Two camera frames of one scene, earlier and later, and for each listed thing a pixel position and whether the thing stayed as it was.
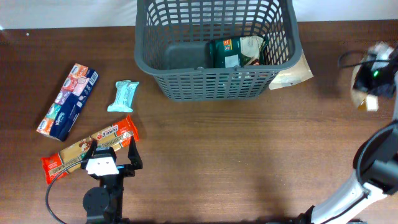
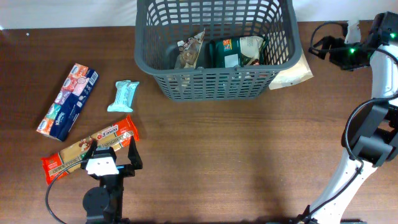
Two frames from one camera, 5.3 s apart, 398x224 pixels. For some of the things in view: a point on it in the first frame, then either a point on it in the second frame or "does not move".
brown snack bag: x=364 y=101 to x=189 y=51
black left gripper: x=128 y=170 does not move
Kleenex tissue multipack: x=65 y=111 does not move
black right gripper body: x=375 y=81 to x=347 y=55
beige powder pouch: x=295 y=73 does not move
